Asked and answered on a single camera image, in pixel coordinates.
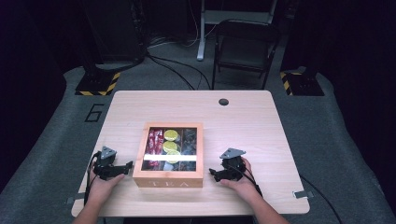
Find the red stick sachet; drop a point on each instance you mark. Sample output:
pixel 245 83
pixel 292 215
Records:
pixel 150 146
pixel 158 143

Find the yellow round packet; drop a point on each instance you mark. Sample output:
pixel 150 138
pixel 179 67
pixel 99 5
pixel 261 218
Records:
pixel 170 146
pixel 173 155
pixel 171 135

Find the black folding chair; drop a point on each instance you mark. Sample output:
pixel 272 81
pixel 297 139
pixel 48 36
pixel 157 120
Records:
pixel 244 49

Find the dark cabinet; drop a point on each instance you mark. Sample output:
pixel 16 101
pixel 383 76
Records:
pixel 115 31

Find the grey tape strip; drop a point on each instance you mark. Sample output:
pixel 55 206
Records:
pixel 74 198
pixel 302 194

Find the wooden tea box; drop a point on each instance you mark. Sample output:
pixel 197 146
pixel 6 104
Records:
pixel 168 183

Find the wooden glass-pane box lid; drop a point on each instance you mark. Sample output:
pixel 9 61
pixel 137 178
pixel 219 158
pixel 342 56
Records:
pixel 199 149

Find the white desk leg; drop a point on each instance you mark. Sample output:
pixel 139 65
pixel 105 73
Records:
pixel 201 34

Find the person's right hand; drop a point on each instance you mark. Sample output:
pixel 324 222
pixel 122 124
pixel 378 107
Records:
pixel 244 188

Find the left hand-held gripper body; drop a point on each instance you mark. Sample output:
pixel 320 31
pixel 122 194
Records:
pixel 104 166

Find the black yellow striped stand base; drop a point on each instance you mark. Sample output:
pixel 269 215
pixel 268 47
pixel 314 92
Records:
pixel 98 84
pixel 303 84

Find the white packet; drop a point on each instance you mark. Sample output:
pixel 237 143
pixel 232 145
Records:
pixel 168 166

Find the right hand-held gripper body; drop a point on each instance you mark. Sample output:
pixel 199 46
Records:
pixel 233 168

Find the dark foil packets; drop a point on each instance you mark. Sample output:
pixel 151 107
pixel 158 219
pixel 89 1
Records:
pixel 189 141

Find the grey desk frame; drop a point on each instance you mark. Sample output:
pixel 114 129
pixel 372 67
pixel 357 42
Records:
pixel 238 16

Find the person's left hand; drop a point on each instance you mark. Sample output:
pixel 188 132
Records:
pixel 102 188

